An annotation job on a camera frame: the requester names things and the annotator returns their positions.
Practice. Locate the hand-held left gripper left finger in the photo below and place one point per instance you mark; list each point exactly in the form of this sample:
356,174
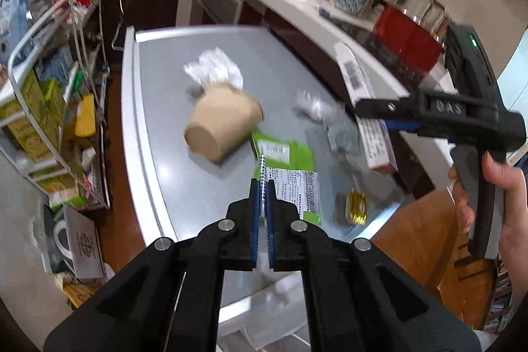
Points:
254,207

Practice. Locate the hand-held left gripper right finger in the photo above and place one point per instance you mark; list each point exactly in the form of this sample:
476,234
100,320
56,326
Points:
271,211

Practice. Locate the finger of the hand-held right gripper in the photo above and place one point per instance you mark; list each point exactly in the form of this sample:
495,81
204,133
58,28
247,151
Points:
383,108
402,125

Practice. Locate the clear plastic bag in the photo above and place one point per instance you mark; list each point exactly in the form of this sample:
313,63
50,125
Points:
342,133

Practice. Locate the green carton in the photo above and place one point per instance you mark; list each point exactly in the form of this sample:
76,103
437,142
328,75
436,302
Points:
288,158

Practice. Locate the white paper towel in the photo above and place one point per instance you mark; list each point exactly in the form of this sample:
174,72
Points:
216,67

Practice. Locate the person's right hand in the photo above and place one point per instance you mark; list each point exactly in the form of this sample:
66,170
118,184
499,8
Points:
513,207

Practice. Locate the long white and red box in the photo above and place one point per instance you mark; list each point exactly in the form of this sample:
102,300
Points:
371,129

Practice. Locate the red cooking pot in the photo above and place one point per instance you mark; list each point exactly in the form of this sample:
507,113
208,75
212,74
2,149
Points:
406,40

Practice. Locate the black induction cooktop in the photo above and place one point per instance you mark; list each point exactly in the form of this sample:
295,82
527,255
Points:
363,36

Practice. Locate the small yellow packet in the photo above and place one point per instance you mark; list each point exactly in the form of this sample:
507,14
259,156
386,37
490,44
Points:
357,207

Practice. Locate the brown paper cup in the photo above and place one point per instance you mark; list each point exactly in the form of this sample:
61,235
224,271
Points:
220,121

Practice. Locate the blue patterned bowl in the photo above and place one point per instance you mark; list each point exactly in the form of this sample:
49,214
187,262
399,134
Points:
348,1

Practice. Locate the grey paper bag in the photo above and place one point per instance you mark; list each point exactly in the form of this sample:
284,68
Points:
82,249

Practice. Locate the yellow sponge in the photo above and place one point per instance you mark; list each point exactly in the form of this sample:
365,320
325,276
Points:
85,115

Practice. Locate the stack of yellow-green boxes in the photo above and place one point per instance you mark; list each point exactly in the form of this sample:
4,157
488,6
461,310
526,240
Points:
29,100

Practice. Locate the blue and white bag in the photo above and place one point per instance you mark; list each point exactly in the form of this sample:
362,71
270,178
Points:
12,9

